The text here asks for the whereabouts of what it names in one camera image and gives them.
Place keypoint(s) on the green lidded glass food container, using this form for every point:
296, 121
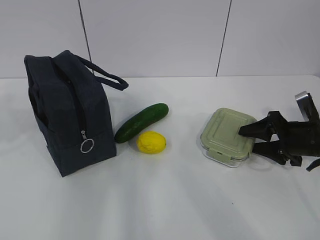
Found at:
220, 140

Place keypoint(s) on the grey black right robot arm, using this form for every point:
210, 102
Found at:
305, 103

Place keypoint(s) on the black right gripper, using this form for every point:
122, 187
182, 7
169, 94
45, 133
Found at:
295, 139

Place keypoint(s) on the dark green cucumber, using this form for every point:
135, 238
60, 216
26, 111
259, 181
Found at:
140, 121

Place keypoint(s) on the navy blue lunch bag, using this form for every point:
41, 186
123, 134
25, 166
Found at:
71, 109

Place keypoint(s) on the yellow lemon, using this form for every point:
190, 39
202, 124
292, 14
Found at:
151, 142

